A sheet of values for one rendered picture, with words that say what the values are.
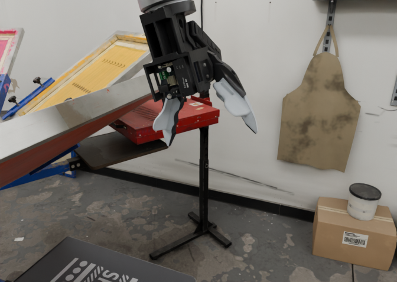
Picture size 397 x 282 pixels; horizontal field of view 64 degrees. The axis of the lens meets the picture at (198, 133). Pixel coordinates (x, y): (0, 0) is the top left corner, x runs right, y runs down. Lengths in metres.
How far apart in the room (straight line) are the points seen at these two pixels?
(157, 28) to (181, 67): 0.06
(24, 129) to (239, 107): 0.27
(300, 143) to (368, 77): 0.65
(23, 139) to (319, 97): 2.21
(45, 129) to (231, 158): 2.44
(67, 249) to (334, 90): 1.95
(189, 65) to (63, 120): 0.19
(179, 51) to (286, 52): 2.08
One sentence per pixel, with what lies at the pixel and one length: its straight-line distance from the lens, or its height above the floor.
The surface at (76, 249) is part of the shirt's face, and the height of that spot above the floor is 0.95.
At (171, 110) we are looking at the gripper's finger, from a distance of 0.50.
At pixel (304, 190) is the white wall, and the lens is 2.80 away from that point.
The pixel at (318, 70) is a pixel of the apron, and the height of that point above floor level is 1.28.
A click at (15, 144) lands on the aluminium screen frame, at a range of 0.42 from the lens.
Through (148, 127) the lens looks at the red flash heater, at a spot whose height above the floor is 1.10.
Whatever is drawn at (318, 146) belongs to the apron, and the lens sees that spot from 2.56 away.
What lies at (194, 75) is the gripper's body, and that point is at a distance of 0.40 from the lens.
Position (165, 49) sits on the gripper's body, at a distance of 0.42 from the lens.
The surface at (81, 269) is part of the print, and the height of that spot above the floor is 0.95.
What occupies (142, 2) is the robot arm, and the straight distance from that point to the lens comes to 0.45.
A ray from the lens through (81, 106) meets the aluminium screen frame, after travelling 0.50.
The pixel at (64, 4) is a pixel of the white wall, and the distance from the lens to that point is 3.37.
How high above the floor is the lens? 1.68
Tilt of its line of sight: 21 degrees down
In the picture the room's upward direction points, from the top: straight up
